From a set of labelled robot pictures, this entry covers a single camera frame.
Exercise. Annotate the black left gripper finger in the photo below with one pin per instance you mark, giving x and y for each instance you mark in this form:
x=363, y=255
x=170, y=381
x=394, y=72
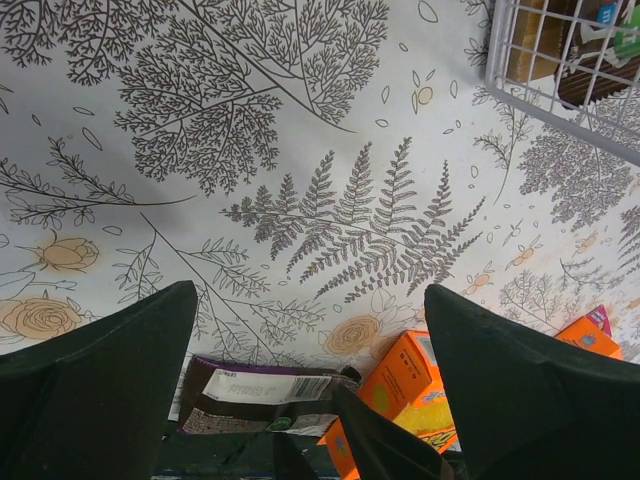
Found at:
x=381, y=449
x=289, y=462
x=528, y=406
x=94, y=403

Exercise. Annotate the brown chocolate bar wrapper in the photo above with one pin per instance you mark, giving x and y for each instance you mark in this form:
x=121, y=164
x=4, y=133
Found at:
x=218, y=398

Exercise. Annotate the purple M&M's candy bag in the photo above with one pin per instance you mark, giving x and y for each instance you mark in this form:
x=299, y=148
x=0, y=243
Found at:
x=601, y=44

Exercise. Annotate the orange Scrub Daddy box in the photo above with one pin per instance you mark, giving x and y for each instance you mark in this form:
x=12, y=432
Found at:
x=406, y=386

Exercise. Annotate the pink Scrub Daddy box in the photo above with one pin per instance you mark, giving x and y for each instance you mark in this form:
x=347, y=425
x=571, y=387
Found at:
x=592, y=332

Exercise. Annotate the white wire wooden shelf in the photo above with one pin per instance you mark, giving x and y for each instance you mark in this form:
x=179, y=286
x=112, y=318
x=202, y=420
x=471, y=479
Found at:
x=523, y=69

